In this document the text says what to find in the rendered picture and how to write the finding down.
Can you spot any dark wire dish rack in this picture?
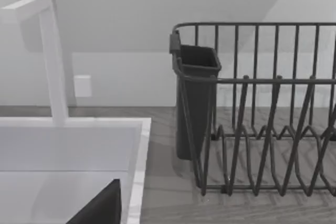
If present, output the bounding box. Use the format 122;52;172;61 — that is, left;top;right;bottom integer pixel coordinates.
169;22;336;197

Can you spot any dark grey cutlery holder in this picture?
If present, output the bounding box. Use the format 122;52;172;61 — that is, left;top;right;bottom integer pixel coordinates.
175;44;222;161

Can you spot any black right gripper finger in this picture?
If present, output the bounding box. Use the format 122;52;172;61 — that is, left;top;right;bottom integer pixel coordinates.
66;178;122;224

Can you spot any white sink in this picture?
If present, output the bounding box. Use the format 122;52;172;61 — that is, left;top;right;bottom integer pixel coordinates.
0;117;152;224

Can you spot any tall white tap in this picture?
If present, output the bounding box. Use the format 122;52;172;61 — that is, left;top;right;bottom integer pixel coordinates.
0;0;69;127

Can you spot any white wall socket plate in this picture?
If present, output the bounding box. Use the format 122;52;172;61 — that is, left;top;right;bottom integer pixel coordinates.
73;75;92;98

